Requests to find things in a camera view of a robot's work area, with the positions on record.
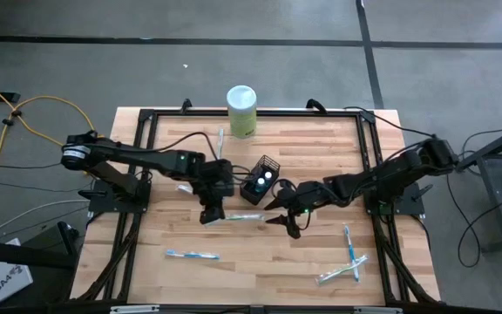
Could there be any black wire basket caddy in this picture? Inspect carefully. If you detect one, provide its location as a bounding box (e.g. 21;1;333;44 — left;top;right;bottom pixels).
239;154;282;207

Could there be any white cable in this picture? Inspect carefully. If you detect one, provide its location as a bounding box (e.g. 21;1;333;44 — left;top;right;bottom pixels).
0;199;91;241

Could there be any silver metal bracket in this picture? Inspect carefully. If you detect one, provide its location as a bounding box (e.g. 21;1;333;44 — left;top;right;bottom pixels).
353;306;404;314
109;304;160;314

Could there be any black floor cable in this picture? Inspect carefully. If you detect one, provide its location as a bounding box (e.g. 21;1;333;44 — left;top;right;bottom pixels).
444;128;502;269

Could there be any black tripod stand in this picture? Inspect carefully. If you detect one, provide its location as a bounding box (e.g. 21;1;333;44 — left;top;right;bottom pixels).
0;220;81;270

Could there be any black metal stand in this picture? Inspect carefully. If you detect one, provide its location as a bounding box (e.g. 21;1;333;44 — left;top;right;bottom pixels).
453;119;502;254

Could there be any black aluminium table frame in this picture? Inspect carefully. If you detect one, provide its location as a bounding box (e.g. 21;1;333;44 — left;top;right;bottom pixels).
70;107;442;306

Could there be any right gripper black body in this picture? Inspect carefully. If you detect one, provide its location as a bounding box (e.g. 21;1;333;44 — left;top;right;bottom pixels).
278;178;327;241

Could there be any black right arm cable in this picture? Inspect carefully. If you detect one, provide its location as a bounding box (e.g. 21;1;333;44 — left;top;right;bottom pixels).
343;106;435;139

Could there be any yellow extension cord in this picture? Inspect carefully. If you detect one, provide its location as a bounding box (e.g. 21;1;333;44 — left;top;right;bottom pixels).
0;73;106;193

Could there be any green canister with white lid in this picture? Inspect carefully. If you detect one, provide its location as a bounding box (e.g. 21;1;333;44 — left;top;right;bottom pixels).
226;85;259;140

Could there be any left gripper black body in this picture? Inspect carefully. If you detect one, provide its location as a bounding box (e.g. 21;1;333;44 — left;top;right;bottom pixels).
193;159;235;226

